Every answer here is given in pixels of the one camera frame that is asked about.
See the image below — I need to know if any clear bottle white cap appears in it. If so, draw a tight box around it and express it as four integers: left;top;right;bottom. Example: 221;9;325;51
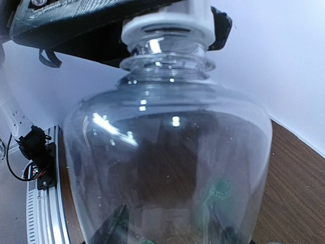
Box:
63;32;272;243

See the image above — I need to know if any left circuit board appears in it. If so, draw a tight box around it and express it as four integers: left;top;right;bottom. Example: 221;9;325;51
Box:
22;162;41;181

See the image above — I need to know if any front aluminium rail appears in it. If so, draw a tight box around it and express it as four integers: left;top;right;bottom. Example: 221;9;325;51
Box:
26;125;70;243

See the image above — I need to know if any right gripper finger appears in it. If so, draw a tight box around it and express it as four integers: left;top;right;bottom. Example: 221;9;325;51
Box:
85;204;129;244

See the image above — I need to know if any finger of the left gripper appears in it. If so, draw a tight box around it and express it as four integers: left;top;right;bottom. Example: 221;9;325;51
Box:
7;0;133;69
208;6;233;51

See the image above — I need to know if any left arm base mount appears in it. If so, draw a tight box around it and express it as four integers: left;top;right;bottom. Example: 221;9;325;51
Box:
17;125;57;191

